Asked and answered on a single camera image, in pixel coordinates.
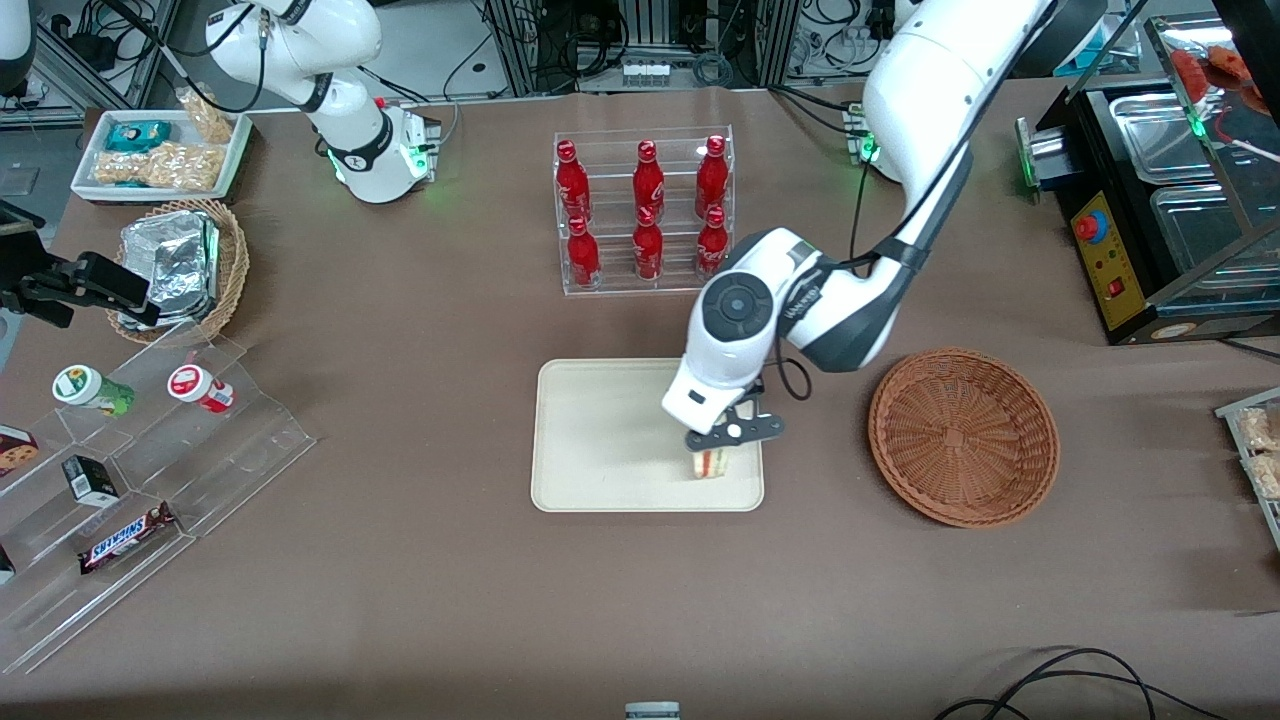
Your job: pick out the grey white device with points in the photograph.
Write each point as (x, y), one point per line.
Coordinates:
(652, 711)

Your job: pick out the white power strip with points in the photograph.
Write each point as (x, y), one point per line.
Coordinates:
(647, 73)

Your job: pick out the clear acrylic stepped stand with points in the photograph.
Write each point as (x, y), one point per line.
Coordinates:
(230, 450)

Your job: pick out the green lidded snack cup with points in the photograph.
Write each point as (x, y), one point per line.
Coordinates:
(88, 388)

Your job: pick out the small clear nut bag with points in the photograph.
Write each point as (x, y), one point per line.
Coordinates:
(208, 115)

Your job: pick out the small red switch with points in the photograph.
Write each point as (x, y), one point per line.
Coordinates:
(1116, 289)

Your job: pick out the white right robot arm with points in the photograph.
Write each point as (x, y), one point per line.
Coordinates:
(300, 40)

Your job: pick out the red orange food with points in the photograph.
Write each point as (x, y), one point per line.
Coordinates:
(1215, 68)

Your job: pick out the round brown wicker basket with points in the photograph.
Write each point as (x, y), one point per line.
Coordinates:
(960, 440)

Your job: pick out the black food warmer machine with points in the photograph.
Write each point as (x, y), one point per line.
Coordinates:
(1090, 160)

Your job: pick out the snickers chocolate bar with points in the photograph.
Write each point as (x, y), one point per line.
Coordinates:
(125, 538)

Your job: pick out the large clear nut bag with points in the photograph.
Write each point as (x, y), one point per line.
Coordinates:
(160, 168)

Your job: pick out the teal snack packet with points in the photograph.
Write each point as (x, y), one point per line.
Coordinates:
(138, 135)

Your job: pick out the white snack tray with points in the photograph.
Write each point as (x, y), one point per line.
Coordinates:
(90, 185)

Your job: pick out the red lidded snack cup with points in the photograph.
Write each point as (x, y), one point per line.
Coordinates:
(200, 387)

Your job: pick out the red emergency stop button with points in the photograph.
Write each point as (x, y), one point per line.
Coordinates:
(1092, 226)

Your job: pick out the red cola bottle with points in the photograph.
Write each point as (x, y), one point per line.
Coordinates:
(648, 250)
(570, 185)
(712, 180)
(648, 185)
(583, 258)
(712, 245)

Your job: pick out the cream rectangular tray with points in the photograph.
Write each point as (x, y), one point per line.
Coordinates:
(610, 440)

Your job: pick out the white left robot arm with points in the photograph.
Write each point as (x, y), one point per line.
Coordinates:
(930, 70)

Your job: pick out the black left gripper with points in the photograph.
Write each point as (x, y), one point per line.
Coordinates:
(757, 385)

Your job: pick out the light oval wicker basket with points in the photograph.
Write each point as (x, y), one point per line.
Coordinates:
(235, 265)

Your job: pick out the triangular sandwich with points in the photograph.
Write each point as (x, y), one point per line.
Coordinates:
(712, 465)

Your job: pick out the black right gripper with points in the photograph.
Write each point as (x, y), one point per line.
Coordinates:
(42, 283)

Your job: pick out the small black box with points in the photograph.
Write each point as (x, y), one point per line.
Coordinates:
(92, 482)

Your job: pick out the clear snack bag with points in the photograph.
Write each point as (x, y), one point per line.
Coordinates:
(1268, 476)
(1262, 428)

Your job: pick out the silver metal cylinder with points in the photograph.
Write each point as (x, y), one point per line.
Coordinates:
(1040, 160)

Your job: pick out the small steel pan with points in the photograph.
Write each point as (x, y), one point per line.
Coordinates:
(1160, 135)

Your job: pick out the brown cookie box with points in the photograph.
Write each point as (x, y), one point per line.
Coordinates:
(15, 452)

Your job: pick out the large steel pan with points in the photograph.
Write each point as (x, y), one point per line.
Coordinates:
(1200, 235)

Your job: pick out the clear acrylic bottle rack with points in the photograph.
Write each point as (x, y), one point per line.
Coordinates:
(610, 200)

